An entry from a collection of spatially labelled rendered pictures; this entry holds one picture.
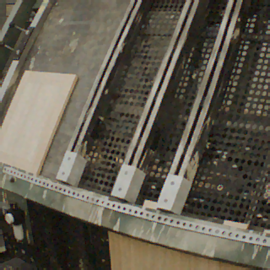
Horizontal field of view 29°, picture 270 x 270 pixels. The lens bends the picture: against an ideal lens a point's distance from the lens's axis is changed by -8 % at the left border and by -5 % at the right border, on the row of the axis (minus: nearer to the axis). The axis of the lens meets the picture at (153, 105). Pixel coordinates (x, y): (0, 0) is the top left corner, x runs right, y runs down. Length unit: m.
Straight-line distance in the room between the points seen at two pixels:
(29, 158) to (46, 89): 0.35
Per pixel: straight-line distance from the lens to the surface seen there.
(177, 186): 1.83
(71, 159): 2.14
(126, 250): 2.31
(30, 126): 2.47
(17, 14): 3.03
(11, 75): 2.72
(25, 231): 2.38
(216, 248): 1.72
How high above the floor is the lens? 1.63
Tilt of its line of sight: 12 degrees down
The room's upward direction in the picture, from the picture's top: 1 degrees counter-clockwise
